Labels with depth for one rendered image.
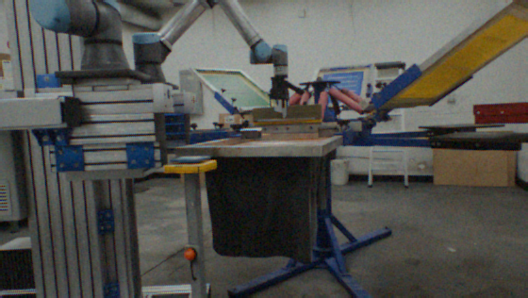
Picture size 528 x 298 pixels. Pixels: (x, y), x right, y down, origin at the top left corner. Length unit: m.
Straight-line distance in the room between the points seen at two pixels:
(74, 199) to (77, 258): 0.23
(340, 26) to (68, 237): 5.24
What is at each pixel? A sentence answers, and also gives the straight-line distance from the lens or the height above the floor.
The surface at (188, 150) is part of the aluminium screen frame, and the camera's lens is 1.52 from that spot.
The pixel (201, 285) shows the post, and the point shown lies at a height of 0.53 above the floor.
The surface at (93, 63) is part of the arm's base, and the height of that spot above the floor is 1.28.
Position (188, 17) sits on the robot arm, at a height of 1.58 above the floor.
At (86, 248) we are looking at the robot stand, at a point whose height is 0.63.
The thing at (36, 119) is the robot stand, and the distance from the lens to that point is 1.26.
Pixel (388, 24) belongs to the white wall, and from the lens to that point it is 6.15.
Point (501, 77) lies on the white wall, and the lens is 6.16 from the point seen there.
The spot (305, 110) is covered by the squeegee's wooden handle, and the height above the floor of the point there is 1.11.
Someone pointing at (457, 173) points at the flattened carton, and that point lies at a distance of 6.00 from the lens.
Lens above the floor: 1.11
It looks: 6 degrees down
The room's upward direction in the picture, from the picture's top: 3 degrees counter-clockwise
